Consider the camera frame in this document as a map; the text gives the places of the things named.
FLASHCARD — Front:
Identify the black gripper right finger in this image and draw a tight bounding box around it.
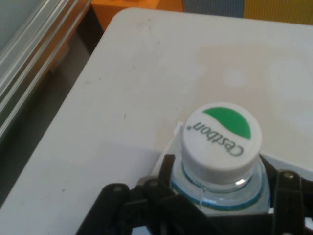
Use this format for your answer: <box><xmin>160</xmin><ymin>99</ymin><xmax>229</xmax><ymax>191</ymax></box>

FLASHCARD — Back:
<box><xmin>259</xmin><ymin>156</ymin><xmax>313</xmax><ymax>235</ymax></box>

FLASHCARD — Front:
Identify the big grey toy block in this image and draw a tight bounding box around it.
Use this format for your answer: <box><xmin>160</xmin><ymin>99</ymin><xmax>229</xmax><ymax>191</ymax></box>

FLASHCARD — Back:
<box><xmin>182</xmin><ymin>0</ymin><xmax>246</xmax><ymax>19</ymax></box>

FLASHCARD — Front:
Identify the aluminium rail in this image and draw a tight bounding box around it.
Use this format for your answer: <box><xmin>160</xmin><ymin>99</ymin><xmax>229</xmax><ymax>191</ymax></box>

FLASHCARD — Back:
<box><xmin>0</xmin><ymin>0</ymin><xmax>83</xmax><ymax>139</ymax></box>

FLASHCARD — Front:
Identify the white and blue cardboard box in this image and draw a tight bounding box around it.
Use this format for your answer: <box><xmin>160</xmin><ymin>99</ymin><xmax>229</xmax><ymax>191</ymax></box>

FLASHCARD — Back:
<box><xmin>149</xmin><ymin>120</ymin><xmax>313</xmax><ymax>179</ymax></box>

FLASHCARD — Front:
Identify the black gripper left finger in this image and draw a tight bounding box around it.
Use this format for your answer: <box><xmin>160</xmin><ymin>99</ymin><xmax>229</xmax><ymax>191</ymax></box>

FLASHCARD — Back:
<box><xmin>75</xmin><ymin>154</ymin><xmax>214</xmax><ymax>235</ymax></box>

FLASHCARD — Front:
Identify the green label water bottle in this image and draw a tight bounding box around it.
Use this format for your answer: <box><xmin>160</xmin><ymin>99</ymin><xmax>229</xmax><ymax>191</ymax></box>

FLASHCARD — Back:
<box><xmin>169</xmin><ymin>101</ymin><xmax>271</xmax><ymax>217</ymax></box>

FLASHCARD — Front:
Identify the big orange toy block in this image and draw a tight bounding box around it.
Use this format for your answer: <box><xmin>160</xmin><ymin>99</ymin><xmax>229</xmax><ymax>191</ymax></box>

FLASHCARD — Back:
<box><xmin>90</xmin><ymin>0</ymin><xmax>184</xmax><ymax>33</ymax></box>

